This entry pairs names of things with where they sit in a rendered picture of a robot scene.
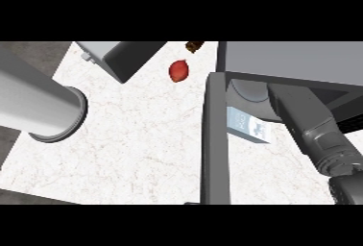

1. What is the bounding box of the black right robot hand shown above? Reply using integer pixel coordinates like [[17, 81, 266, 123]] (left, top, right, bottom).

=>
[[327, 172, 363, 206]]

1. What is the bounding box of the dark grey microwave door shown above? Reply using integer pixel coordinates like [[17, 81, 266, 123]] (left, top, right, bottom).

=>
[[199, 71, 232, 206]]

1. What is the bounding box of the pale blue milk carton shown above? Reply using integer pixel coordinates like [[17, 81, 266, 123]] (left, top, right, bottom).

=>
[[225, 106, 272, 144]]

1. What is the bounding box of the red fruit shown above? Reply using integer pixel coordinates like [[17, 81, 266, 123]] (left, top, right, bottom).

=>
[[168, 60, 191, 84]]

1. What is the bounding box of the brown food item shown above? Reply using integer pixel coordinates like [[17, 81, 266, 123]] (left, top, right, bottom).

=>
[[184, 40, 204, 55]]

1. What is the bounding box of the pale grey boxy appliance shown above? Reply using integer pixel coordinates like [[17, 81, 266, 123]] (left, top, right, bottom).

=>
[[75, 40, 166, 85]]

